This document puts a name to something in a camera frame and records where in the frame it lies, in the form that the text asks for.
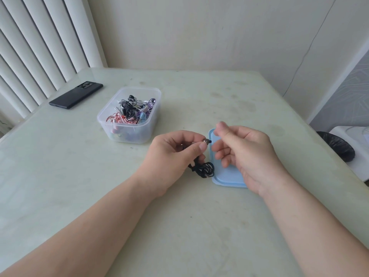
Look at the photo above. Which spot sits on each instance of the person's left hand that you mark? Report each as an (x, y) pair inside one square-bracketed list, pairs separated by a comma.
[(164, 158)]

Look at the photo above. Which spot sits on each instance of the person's right little finger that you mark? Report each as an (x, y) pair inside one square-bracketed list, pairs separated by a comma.
[(228, 163)]

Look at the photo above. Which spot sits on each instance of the person's right middle finger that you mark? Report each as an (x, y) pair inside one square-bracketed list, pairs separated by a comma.
[(220, 146)]

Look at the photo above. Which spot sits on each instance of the black plastic bag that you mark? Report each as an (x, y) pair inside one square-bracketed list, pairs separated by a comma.
[(337, 145)]

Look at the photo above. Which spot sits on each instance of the pile of tangled earphones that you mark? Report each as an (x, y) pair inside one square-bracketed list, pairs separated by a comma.
[(129, 111)]

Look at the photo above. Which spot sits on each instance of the grey patterned panel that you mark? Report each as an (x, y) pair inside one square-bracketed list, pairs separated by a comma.
[(346, 103)]

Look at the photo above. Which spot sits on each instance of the person's left thumb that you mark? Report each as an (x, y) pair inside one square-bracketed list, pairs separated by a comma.
[(196, 152)]

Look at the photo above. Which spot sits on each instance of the person's left forearm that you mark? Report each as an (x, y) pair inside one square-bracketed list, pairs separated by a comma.
[(86, 230)]

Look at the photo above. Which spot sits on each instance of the white vertical window blinds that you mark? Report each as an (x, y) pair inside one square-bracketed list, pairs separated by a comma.
[(37, 46)]

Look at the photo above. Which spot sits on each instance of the person's right forearm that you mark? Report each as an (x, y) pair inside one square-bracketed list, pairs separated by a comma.
[(314, 230)]

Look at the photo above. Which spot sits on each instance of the light blue plastic lid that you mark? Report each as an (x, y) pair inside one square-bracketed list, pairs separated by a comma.
[(227, 178)]

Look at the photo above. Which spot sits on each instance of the black smartphone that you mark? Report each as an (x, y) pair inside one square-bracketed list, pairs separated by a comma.
[(75, 95)]

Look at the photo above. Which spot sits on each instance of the person's right hand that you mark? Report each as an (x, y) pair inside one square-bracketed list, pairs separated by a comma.
[(253, 158)]

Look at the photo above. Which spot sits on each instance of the clear plastic container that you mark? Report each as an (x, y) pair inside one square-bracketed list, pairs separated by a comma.
[(129, 134)]

